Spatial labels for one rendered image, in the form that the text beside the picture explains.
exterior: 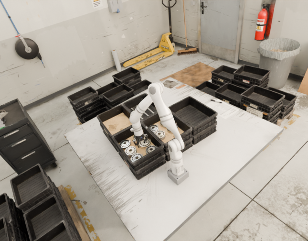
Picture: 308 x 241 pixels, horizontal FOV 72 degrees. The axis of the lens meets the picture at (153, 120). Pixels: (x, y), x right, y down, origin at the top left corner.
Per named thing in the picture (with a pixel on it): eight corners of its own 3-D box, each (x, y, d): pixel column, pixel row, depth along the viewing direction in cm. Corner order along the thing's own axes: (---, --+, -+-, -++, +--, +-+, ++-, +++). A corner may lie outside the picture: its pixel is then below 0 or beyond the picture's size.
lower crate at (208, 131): (217, 131, 205) (218, 122, 197) (194, 146, 195) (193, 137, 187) (190, 113, 233) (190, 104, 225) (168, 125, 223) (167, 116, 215)
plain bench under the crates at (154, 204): (269, 174, 239) (284, 128, 195) (161, 287, 176) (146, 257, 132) (174, 115, 346) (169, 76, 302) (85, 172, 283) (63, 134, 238)
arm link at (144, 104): (140, 103, 165) (133, 106, 158) (159, 78, 150) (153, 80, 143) (147, 112, 164) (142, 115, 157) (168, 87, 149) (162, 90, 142)
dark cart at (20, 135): (60, 166, 297) (26, 117, 240) (28, 186, 279) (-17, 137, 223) (48, 144, 337) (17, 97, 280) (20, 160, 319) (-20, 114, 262)
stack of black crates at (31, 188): (69, 210, 226) (49, 187, 198) (41, 230, 215) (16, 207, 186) (57, 186, 253) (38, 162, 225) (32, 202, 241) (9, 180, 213)
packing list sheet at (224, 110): (240, 109, 225) (240, 108, 224) (226, 119, 215) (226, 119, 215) (215, 98, 246) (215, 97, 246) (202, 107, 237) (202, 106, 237)
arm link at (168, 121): (174, 112, 146) (162, 117, 144) (187, 148, 149) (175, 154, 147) (169, 113, 155) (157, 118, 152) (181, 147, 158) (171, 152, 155)
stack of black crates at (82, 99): (98, 107, 370) (90, 85, 342) (106, 115, 350) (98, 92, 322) (77, 118, 354) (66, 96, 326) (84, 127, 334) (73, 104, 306)
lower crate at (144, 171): (167, 163, 185) (165, 154, 177) (138, 181, 175) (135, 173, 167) (144, 138, 213) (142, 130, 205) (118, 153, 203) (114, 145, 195)
